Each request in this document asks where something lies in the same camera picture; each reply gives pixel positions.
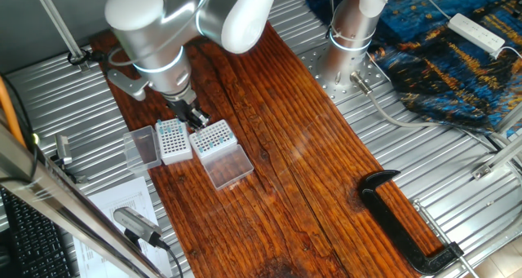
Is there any black keyboard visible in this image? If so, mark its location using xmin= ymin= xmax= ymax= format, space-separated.
xmin=0 ymin=188 xmax=77 ymax=278

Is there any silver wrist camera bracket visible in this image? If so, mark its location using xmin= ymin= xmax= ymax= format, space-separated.
xmin=106 ymin=68 xmax=150 ymax=102

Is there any orange tube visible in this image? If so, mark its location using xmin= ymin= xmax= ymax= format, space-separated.
xmin=0 ymin=76 xmax=26 ymax=148

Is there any white pipette tip holder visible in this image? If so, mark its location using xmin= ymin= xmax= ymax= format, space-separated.
xmin=155 ymin=117 xmax=194 ymax=166
xmin=188 ymin=119 xmax=239 ymax=165

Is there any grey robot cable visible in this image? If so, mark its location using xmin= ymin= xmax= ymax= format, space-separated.
xmin=349 ymin=70 xmax=501 ymax=152

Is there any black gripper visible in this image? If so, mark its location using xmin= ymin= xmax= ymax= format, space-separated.
xmin=166 ymin=97 xmax=211 ymax=131

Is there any brown wooden board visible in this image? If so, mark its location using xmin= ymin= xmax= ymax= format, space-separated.
xmin=89 ymin=23 xmax=445 ymax=278

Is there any printed paper sheet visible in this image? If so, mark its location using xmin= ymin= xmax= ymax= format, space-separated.
xmin=73 ymin=176 xmax=175 ymax=278

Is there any small silver camera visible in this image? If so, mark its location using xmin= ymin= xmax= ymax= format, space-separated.
xmin=55 ymin=134 xmax=73 ymax=165

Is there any silver metal frame bar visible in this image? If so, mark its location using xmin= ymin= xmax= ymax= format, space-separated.
xmin=0 ymin=122 xmax=168 ymax=278

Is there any silver clamp screw rod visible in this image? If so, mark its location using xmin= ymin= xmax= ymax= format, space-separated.
xmin=411 ymin=198 xmax=480 ymax=278

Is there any silver perforated base plate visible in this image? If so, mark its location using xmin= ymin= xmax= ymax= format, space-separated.
xmin=299 ymin=41 xmax=392 ymax=106

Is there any white power strip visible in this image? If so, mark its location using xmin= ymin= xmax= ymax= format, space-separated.
xmin=447 ymin=12 xmax=507 ymax=60

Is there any white power cable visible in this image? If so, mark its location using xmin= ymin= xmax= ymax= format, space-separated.
xmin=495 ymin=45 xmax=522 ymax=61
xmin=409 ymin=0 xmax=452 ymax=21

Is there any black C-clamp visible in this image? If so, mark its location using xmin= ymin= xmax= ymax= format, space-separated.
xmin=357 ymin=170 xmax=466 ymax=276

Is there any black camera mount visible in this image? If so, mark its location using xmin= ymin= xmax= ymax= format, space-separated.
xmin=48 ymin=155 xmax=89 ymax=185

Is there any aluminium profile bar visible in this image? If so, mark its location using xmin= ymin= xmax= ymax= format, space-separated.
xmin=493 ymin=102 xmax=522 ymax=136
xmin=471 ymin=135 xmax=522 ymax=180

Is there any thin aluminium post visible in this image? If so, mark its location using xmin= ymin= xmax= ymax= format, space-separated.
xmin=30 ymin=0 xmax=91 ymax=73

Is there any black camera cable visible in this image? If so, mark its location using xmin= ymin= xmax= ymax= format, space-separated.
xmin=157 ymin=239 xmax=185 ymax=278

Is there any black cable loop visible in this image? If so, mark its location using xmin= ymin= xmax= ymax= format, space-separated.
xmin=67 ymin=47 xmax=95 ymax=66

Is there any blue painted cloth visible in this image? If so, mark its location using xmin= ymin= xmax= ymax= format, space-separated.
xmin=305 ymin=0 xmax=522 ymax=139

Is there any clear plastic holder lid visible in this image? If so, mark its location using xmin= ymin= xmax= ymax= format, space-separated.
xmin=202 ymin=143 xmax=255 ymax=192
xmin=123 ymin=125 xmax=162 ymax=173

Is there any silver camera with black end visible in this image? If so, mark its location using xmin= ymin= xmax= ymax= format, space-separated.
xmin=113 ymin=206 xmax=164 ymax=249

